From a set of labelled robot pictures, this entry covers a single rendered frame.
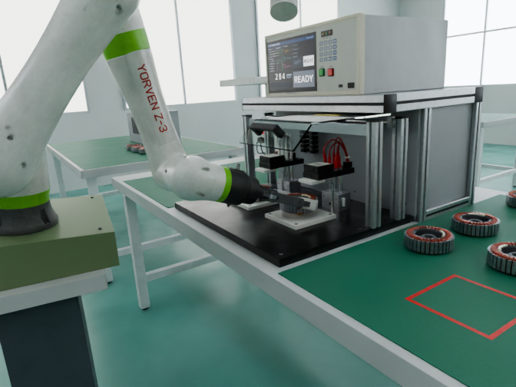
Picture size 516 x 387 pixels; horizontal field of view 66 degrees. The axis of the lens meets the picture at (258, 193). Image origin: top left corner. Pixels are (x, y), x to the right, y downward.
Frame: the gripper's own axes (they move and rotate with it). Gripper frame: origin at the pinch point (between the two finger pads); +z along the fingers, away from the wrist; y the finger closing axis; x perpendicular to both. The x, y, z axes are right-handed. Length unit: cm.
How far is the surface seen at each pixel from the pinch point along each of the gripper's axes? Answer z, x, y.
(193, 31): 136, -174, 472
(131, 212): -10, 31, 113
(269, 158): 1.2, -10.4, 21.3
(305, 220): -0.7, 4.7, -6.0
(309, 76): 0.1, -37.4, 9.3
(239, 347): 34, 76, 53
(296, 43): -3.5, -47.0, 15.6
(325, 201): 12.7, -1.3, 2.1
